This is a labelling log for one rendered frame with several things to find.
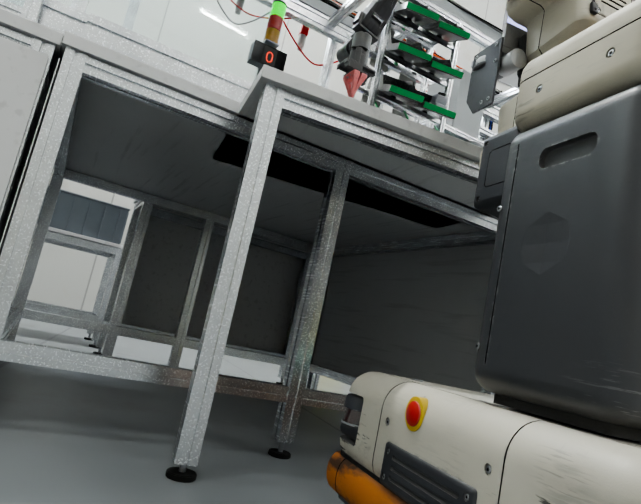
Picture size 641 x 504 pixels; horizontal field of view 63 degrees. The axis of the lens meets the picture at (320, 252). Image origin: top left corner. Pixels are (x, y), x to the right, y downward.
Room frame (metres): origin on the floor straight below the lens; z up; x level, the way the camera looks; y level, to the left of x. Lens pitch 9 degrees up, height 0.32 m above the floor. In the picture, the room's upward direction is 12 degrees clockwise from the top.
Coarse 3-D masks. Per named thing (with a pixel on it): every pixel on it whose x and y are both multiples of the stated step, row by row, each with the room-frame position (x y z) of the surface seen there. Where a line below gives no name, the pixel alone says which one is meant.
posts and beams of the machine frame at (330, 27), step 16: (288, 0) 2.61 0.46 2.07; (352, 0) 2.48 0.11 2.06; (288, 16) 2.66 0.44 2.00; (304, 16) 2.66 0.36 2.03; (320, 16) 2.70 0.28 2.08; (336, 16) 2.63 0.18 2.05; (320, 32) 2.74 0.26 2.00; (336, 32) 2.75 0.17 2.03; (352, 32) 2.79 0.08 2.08; (480, 32) 2.57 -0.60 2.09; (400, 64) 2.95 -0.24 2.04; (496, 96) 3.17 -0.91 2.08; (512, 96) 3.08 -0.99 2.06; (496, 112) 3.32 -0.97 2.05; (480, 128) 3.27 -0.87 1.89
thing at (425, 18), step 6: (396, 6) 1.77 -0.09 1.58; (402, 6) 1.71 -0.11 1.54; (408, 6) 1.67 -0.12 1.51; (414, 6) 1.68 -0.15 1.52; (396, 12) 1.78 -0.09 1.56; (402, 12) 1.75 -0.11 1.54; (408, 12) 1.72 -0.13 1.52; (414, 12) 1.69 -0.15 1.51; (420, 12) 1.69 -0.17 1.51; (426, 12) 1.69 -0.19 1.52; (432, 12) 1.69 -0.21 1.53; (414, 18) 1.78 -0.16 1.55; (420, 18) 1.75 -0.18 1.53; (426, 18) 1.72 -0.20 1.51; (432, 18) 1.70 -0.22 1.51; (438, 18) 1.71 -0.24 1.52; (420, 24) 1.84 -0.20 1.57
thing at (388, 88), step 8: (384, 80) 1.91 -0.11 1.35; (392, 80) 1.91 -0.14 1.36; (400, 80) 1.92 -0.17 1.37; (368, 88) 1.90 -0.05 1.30; (384, 88) 1.72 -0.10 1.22; (392, 88) 1.67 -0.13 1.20; (400, 88) 1.68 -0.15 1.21; (408, 88) 1.85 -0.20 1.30; (400, 96) 1.72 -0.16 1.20; (408, 96) 1.69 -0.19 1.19; (416, 96) 1.70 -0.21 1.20
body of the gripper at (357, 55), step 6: (354, 48) 1.43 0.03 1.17; (360, 48) 1.41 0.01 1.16; (354, 54) 1.42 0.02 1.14; (360, 54) 1.41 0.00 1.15; (366, 54) 1.42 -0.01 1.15; (348, 60) 1.39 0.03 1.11; (354, 60) 1.40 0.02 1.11; (360, 60) 1.41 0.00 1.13; (366, 60) 1.43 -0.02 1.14; (342, 66) 1.44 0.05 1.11; (366, 66) 1.42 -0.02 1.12; (366, 72) 1.43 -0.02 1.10; (372, 72) 1.43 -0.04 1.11
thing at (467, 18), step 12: (300, 0) 2.63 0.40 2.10; (312, 0) 2.66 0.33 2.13; (432, 0) 2.42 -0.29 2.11; (444, 0) 2.45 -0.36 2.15; (324, 12) 2.70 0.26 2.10; (456, 12) 2.49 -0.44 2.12; (348, 24) 2.77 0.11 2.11; (468, 24) 2.53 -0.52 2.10; (480, 24) 2.56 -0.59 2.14; (492, 36) 2.61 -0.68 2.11
